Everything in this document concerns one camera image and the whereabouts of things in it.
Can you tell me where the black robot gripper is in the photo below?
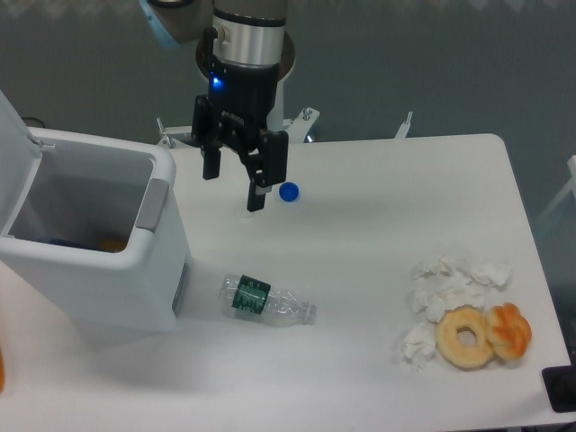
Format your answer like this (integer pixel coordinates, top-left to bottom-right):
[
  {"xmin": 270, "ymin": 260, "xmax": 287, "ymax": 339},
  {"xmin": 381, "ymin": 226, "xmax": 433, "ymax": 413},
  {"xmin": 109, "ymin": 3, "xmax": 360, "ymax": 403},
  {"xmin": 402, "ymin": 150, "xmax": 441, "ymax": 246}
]
[{"xmin": 192, "ymin": 58, "xmax": 288, "ymax": 212}]

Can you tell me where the white trash can lid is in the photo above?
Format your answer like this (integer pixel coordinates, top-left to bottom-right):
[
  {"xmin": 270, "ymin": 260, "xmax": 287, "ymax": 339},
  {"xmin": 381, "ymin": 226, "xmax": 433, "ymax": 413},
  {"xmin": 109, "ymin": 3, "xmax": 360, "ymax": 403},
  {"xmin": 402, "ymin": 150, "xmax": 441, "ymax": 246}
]
[{"xmin": 1, "ymin": 93, "xmax": 42, "ymax": 235}]

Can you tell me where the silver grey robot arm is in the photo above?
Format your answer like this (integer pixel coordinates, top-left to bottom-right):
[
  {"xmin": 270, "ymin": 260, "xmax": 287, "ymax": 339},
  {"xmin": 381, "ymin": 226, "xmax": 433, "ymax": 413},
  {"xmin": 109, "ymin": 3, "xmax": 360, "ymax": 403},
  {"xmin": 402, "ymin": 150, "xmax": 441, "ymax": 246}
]
[{"xmin": 140, "ymin": 1, "xmax": 289, "ymax": 212}]

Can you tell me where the blue bottle cap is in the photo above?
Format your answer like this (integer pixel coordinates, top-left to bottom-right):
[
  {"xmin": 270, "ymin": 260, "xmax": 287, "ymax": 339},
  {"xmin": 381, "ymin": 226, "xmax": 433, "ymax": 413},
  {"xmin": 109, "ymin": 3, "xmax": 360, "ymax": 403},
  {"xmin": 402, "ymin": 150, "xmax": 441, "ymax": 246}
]
[{"xmin": 278, "ymin": 182, "xmax": 300, "ymax": 203}]

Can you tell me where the white plastic trash can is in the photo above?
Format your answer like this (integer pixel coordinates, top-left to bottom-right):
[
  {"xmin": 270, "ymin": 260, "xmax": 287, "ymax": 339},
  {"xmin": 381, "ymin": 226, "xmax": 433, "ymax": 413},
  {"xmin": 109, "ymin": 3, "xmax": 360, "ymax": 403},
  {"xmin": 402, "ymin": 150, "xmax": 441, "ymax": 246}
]
[{"xmin": 1, "ymin": 128, "xmax": 191, "ymax": 331}]

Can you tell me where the clear bottle with green label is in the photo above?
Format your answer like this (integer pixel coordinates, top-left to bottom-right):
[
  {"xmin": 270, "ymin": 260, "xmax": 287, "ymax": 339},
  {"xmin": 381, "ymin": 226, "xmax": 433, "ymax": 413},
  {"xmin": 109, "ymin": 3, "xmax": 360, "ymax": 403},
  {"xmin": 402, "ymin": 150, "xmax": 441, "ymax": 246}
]
[{"xmin": 219, "ymin": 274, "xmax": 317, "ymax": 328}]

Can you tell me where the crumpled white tissue large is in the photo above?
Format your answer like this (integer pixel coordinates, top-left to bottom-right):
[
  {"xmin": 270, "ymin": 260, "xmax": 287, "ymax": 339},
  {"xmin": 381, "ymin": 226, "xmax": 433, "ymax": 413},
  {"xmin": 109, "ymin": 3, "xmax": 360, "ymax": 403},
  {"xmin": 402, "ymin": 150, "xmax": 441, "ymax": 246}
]
[{"xmin": 409, "ymin": 255, "xmax": 513, "ymax": 323}]

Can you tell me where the crumpled white tissue small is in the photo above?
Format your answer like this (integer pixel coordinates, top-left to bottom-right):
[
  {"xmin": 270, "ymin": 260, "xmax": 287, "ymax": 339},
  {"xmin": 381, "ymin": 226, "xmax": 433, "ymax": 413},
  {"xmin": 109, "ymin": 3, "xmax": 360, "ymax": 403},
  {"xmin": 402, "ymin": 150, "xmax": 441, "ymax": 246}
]
[{"xmin": 401, "ymin": 322, "xmax": 437, "ymax": 371}]

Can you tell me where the orange object at left edge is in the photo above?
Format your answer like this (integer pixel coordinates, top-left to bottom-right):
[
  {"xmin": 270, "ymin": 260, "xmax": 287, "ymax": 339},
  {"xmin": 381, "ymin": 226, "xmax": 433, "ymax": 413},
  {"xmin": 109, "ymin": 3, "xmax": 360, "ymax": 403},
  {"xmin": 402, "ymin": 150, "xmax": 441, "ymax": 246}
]
[{"xmin": 0, "ymin": 334, "xmax": 6, "ymax": 394}]

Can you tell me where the orange glazed twisted bread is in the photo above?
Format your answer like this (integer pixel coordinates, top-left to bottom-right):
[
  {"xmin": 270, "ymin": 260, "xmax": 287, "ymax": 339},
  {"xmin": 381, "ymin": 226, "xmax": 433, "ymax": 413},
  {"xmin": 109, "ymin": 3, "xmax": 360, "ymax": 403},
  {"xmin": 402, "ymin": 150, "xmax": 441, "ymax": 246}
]
[{"xmin": 485, "ymin": 302, "xmax": 532, "ymax": 361}]

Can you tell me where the black device at table corner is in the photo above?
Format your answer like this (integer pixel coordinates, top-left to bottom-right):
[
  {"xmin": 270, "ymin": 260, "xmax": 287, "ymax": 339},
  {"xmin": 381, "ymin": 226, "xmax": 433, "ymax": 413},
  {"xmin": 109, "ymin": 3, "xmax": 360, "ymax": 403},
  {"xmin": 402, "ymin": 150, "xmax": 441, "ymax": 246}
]
[{"xmin": 542, "ymin": 365, "xmax": 575, "ymax": 413}]

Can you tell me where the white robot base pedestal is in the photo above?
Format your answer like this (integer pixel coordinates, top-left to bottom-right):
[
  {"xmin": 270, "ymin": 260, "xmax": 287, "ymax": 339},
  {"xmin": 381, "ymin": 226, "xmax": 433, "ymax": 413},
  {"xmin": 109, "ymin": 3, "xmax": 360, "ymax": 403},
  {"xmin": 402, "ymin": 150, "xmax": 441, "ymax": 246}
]
[{"xmin": 157, "ymin": 32, "xmax": 320, "ymax": 149}]

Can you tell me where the white table bracket right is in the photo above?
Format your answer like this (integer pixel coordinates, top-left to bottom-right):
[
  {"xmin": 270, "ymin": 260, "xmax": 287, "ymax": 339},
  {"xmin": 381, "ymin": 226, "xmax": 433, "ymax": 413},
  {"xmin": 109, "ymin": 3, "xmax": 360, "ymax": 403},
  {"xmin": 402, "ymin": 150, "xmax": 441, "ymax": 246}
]
[{"xmin": 394, "ymin": 111, "xmax": 413, "ymax": 139}]

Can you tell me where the plain ring donut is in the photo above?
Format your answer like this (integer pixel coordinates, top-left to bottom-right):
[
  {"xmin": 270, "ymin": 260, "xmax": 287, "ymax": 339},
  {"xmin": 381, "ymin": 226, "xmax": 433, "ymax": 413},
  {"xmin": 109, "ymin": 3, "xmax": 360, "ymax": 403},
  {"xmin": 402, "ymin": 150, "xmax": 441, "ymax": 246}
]
[{"xmin": 435, "ymin": 307, "xmax": 494, "ymax": 370}]

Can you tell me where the white frame at right edge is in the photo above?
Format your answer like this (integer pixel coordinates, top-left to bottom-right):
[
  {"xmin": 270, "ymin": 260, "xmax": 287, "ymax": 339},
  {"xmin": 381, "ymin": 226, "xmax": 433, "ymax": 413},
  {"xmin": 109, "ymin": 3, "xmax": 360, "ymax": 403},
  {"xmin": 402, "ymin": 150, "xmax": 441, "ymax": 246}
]
[{"xmin": 533, "ymin": 156, "xmax": 575, "ymax": 239}]

